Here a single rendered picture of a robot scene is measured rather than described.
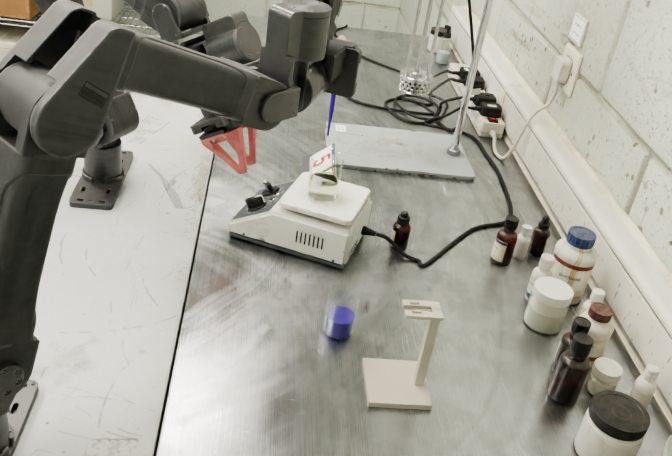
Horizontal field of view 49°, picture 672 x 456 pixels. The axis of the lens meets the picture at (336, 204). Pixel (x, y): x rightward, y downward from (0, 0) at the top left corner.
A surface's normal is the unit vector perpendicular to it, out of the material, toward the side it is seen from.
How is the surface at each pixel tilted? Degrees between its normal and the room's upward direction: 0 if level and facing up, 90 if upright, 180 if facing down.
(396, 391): 0
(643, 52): 90
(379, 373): 0
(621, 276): 90
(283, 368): 0
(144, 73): 96
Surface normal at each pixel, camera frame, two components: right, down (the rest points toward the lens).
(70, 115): 0.72, 0.43
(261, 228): -0.31, 0.44
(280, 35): -0.67, 0.28
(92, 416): 0.14, -0.86
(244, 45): 0.84, -0.17
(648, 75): -0.99, -0.09
